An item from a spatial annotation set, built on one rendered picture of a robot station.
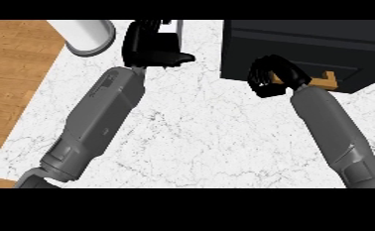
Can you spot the dark grey drawer front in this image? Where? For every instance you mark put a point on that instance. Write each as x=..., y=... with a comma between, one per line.
x=303, y=50

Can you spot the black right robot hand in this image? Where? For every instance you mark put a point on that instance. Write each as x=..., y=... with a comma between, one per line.
x=274, y=73

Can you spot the white grey-rimmed cylinder container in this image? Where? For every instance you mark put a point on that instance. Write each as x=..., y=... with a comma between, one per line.
x=88, y=36

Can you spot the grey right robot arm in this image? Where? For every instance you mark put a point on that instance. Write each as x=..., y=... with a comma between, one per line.
x=337, y=132

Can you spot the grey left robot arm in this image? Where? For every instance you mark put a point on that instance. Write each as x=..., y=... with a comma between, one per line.
x=100, y=116

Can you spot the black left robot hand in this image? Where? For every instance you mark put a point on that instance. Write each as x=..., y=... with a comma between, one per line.
x=147, y=45

